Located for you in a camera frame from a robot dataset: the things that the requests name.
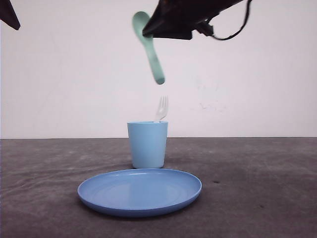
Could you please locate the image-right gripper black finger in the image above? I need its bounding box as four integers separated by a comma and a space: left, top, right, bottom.
142, 0, 241, 40

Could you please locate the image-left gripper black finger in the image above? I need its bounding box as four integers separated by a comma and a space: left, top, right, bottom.
0, 0, 21, 30

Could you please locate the mint green plastic spoon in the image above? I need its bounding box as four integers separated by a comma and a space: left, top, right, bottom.
132, 11, 165, 85

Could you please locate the white plastic fork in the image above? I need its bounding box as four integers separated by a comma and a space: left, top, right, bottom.
154, 96, 168, 123

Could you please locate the light blue plastic cup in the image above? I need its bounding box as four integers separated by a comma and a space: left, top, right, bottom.
127, 121, 168, 169

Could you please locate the blue plastic plate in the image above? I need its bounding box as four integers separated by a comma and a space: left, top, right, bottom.
77, 169, 202, 218

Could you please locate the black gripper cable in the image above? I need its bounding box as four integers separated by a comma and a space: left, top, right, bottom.
197, 0, 253, 41

